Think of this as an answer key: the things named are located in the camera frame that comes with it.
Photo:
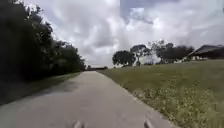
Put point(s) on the dry grass slope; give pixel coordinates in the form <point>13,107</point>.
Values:
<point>180,90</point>

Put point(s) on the row of dark trees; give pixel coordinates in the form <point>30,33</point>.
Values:
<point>26,50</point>

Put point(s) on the robot's own part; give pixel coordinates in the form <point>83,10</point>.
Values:
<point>147,125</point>
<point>78,125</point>

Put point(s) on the round dark tree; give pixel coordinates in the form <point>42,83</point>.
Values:
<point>123,58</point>

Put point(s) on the tall thin-trunked tree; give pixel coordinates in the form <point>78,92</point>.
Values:
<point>138,50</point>

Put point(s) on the shaded grass strip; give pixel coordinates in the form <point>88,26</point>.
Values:
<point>30,88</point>

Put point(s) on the grey concrete path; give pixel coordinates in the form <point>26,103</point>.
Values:
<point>90,100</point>

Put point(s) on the building with dark roof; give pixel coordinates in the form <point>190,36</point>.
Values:
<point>208,52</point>

